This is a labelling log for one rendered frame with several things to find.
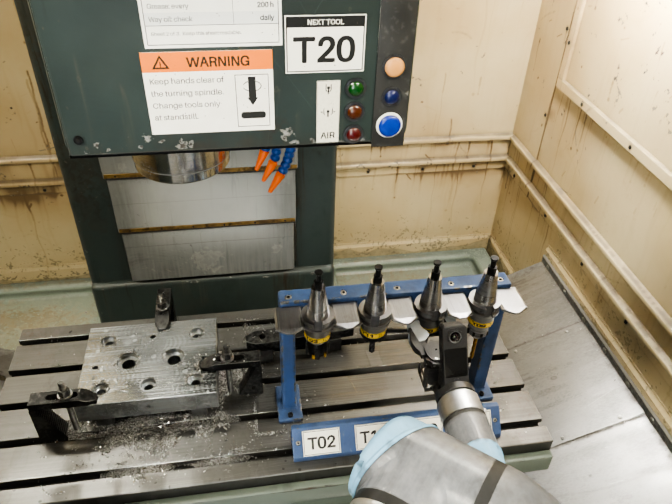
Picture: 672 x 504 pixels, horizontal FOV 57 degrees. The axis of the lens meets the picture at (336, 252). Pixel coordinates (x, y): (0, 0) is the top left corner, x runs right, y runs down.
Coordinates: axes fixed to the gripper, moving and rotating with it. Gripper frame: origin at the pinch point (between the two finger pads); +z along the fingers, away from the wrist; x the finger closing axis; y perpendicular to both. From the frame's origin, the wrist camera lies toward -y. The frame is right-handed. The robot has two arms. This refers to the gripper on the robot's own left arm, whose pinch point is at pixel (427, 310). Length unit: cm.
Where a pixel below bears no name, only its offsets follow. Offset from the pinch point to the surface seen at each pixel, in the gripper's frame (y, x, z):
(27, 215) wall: 34, -103, 91
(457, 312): -2.2, 4.8, -3.2
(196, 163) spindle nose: -35, -41, 3
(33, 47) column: -33, -77, 57
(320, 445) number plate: 25.9, -22.4, -10.4
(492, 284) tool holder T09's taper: -8.0, 11.0, -2.4
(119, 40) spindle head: -59, -47, -9
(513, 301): -2.1, 16.8, -1.6
